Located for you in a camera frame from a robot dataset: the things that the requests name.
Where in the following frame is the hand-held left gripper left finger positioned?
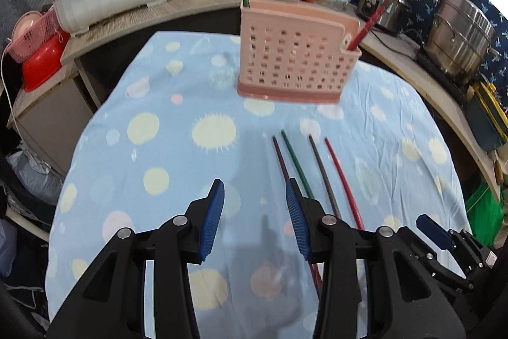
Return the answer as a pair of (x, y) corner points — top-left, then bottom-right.
(47, 179), (226, 339)

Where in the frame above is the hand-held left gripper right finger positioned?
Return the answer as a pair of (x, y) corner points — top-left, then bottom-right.
(285, 178), (466, 339)

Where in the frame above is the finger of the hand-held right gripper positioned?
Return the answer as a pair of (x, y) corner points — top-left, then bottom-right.
(415, 214), (499, 294)

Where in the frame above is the brown chopstick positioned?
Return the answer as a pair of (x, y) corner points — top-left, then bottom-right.
(308, 134), (343, 219)

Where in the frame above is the red chopstick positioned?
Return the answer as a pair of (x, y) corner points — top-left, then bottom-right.
(324, 137), (366, 231)
(347, 0), (396, 51)

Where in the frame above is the maroon chopstick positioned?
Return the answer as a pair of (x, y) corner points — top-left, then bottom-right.
(272, 136), (323, 294)

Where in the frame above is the pink perforated utensil basket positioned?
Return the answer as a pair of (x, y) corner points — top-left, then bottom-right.
(237, 0), (363, 105)

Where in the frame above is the green plastic bag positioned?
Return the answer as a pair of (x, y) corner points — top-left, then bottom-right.
(464, 183), (503, 245)

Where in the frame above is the blue dotted tablecloth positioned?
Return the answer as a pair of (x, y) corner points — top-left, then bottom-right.
(45, 30), (475, 339)

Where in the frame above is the black induction cooker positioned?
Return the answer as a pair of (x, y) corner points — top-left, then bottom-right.
(414, 45), (478, 94)

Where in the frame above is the grey plastic bag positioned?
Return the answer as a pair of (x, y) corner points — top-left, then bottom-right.
(7, 150), (65, 205)

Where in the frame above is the grey cabinet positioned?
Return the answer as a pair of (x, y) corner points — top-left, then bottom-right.
(7, 73), (101, 178)

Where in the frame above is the stainless steel steamer pot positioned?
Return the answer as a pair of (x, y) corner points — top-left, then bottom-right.
(422, 0), (501, 78)

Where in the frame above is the red plastic basin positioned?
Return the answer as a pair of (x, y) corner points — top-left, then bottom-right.
(21, 31), (71, 93)

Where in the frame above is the stainless steel rice cooker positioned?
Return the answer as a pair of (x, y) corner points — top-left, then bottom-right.
(356, 0), (416, 37)

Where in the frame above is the pink plastic mesh basket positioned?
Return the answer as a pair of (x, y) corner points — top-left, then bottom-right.
(3, 9), (61, 64)

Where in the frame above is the pink round plate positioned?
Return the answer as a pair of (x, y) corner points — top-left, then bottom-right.
(10, 10), (43, 42)

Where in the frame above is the black power cable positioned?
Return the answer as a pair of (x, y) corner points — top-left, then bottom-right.
(372, 31), (422, 58)

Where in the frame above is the white cable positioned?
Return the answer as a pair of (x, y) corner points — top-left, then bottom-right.
(0, 39), (21, 130)

